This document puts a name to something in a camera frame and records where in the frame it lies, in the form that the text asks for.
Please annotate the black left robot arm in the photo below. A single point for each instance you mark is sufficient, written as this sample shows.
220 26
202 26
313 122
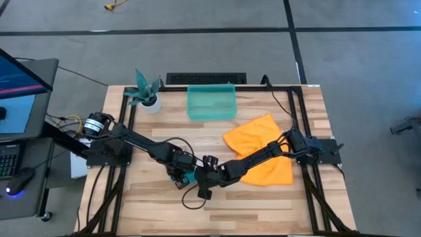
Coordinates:
141 143

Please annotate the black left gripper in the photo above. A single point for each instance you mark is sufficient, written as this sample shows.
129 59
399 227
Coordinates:
182 161

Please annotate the black-framed computer monitor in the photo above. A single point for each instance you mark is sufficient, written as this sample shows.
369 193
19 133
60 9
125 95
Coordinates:
19 80

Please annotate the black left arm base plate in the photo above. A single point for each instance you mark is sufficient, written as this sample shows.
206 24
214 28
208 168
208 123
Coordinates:
98 162

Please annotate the black caster wheel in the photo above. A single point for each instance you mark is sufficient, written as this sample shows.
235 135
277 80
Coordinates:
47 216

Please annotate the grey laptop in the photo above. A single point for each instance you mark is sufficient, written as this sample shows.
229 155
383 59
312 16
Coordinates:
42 108

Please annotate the grey cart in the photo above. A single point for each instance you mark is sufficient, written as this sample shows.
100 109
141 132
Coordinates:
33 207

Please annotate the black floor vent grate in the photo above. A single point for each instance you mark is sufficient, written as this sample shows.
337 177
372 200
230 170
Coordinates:
205 78

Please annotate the teal microfiber towel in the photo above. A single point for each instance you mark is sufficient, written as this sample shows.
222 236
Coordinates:
191 177

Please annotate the teal plastic basket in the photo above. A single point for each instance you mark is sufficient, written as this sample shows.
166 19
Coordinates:
212 102

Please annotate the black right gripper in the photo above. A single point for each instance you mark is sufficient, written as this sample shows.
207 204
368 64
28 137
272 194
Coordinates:
213 176

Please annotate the black computer mouse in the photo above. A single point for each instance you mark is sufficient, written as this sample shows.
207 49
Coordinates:
19 181

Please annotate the small black round device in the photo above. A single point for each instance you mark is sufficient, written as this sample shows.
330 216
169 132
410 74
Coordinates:
2 113

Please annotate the black diagonal support bar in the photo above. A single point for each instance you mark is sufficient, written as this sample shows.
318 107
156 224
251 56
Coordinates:
56 135

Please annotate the black aluminium table frame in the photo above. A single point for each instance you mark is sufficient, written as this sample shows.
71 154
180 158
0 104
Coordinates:
210 88

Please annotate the green plant in white pot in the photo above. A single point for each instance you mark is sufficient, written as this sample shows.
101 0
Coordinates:
149 98

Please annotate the orange microfiber towel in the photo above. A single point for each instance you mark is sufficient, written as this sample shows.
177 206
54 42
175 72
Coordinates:
250 135

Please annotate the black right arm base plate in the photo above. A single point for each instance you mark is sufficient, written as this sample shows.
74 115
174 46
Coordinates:
329 158

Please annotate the black keyboard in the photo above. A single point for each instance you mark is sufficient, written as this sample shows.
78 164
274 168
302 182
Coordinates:
8 163

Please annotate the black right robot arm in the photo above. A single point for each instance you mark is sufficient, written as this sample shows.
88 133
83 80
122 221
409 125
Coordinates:
260 156

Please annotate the white box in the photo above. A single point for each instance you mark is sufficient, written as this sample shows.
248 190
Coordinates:
77 168

